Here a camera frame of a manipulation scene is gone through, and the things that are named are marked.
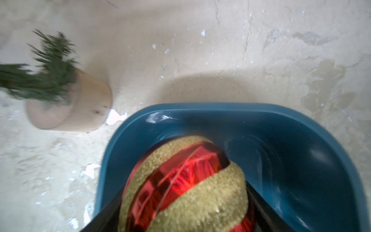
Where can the red and gold ornament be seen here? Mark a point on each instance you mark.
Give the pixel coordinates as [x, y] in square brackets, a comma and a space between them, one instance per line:
[187, 184]

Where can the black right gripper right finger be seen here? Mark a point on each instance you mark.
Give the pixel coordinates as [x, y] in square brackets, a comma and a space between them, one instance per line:
[265, 217]

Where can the teal plastic tray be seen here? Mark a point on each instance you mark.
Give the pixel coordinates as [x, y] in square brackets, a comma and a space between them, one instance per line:
[294, 164]

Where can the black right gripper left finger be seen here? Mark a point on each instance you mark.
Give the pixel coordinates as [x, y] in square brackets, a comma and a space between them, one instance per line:
[107, 219]

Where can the round wooden tree base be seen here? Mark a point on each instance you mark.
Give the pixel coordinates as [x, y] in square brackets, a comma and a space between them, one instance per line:
[85, 108]

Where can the small green christmas tree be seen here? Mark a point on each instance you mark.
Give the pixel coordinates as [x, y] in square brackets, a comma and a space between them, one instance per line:
[55, 73]

